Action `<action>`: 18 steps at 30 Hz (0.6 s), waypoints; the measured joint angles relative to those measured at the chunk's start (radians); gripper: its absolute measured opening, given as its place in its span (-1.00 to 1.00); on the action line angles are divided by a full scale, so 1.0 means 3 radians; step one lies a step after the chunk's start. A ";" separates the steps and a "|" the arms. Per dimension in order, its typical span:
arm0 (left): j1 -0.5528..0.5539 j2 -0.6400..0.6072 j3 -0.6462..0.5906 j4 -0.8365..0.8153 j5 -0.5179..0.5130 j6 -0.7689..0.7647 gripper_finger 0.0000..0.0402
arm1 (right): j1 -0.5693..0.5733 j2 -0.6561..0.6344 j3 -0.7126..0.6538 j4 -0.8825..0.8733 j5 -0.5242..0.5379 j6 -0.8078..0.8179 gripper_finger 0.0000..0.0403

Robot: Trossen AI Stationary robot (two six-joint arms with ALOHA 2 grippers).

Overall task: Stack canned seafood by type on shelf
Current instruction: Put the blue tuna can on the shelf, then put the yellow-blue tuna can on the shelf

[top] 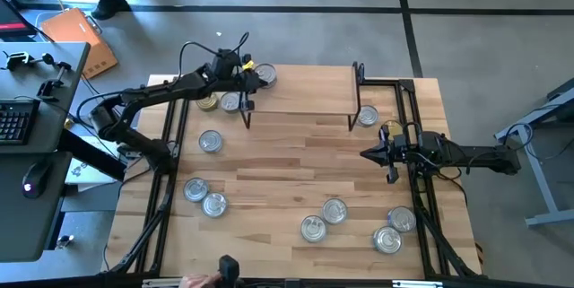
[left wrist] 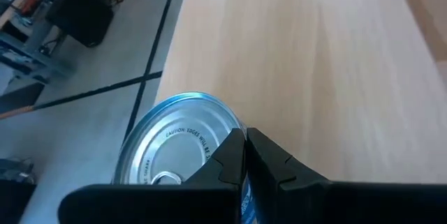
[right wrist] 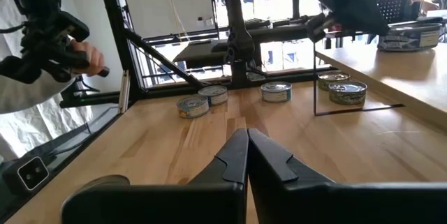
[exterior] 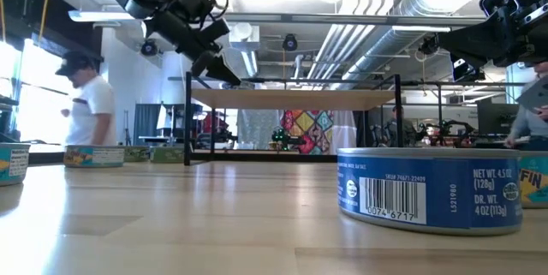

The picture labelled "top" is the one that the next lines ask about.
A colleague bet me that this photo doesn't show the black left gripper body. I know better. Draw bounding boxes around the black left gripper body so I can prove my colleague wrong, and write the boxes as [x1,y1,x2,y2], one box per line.
[223,69,257,112]

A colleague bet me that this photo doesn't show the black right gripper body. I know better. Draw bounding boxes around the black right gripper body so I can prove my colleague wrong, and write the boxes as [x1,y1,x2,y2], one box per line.
[379,125,422,185]

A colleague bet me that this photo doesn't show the blue label tuna can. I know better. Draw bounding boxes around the blue label tuna can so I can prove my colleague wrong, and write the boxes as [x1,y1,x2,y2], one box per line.
[300,214,328,244]
[253,62,279,90]
[321,197,349,226]

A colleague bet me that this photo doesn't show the green label tuna can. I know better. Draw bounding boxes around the green label tuna can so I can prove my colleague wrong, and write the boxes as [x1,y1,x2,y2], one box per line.
[219,91,243,115]

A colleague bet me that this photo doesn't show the silver lid tuna can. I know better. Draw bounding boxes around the silver lid tuna can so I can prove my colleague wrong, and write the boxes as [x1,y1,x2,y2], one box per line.
[357,104,380,128]
[387,205,418,234]

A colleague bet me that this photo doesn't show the teal label tuna can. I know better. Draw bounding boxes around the teal label tuna can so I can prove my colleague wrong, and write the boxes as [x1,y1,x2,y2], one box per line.
[372,225,404,255]
[182,177,210,204]
[201,191,230,219]
[197,128,224,154]

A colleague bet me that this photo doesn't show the wooden shelf black metal legs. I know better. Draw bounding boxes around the wooden shelf black metal legs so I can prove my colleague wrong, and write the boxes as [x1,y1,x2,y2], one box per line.
[240,61,367,132]

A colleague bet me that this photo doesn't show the grey blue metal table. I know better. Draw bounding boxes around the grey blue metal table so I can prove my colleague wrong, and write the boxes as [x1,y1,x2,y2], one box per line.
[494,76,574,229]

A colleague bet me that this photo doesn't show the black desk support beam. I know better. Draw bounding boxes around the black desk support beam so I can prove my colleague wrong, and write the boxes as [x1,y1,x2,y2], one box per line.
[57,128,129,182]

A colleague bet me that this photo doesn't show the orange case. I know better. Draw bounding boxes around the orange case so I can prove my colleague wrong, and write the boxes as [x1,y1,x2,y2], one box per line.
[39,7,119,80]

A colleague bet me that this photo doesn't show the black handheld device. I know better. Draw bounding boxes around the black handheld device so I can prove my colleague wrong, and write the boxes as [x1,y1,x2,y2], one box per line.
[218,255,241,288]

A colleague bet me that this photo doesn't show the white printed box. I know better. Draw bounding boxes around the white printed box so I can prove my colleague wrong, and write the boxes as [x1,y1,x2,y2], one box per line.
[65,135,131,187]

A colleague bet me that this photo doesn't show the dark grey desk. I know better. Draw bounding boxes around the dark grey desk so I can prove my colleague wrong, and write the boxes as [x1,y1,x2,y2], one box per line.
[0,40,91,154]
[0,151,73,263]

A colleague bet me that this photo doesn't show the person's hand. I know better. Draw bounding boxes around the person's hand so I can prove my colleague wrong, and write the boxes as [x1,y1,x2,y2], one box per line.
[178,273,223,288]

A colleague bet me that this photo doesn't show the silver black clamp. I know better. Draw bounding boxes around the silver black clamp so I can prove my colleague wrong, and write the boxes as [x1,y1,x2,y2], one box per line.
[2,49,56,72]

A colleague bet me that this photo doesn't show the black computer mouse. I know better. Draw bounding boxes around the black computer mouse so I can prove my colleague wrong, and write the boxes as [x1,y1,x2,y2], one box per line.
[21,158,54,200]

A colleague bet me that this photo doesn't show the black keyboard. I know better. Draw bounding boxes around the black keyboard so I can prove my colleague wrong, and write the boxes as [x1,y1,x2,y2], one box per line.
[0,98,41,146]

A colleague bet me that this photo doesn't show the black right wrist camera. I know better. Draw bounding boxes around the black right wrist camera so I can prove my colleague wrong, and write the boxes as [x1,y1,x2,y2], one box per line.
[417,130,448,157]

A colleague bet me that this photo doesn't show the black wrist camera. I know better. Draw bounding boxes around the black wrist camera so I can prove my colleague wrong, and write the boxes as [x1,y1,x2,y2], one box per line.
[209,48,244,78]
[417,130,448,157]

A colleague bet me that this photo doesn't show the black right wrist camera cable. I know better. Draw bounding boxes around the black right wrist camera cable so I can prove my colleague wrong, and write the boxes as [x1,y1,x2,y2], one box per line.
[404,120,422,141]

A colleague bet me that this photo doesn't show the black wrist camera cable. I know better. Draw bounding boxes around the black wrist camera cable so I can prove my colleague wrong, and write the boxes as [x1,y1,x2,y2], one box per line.
[178,31,250,83]
[404,120,422,141]

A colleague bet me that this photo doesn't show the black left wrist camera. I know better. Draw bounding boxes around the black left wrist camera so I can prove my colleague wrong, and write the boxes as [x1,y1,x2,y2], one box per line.
[209,48,244,78]

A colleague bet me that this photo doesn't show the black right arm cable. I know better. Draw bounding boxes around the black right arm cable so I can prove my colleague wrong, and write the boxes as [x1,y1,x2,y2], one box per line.
[414,161,470,206]

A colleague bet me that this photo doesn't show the black left wrist camera cable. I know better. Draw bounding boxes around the black left wrist camera cable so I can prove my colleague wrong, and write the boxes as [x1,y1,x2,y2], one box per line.
[178,31,250,83]

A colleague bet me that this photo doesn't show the black aluminium table frame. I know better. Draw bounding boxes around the black aluminium table frame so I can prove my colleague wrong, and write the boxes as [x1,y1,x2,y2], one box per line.
[107,74,483,280]

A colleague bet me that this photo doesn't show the silver metal bracket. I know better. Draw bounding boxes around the silver metal bracket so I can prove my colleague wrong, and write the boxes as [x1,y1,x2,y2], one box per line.
[392,279,445,288]
[142,278,194,288]

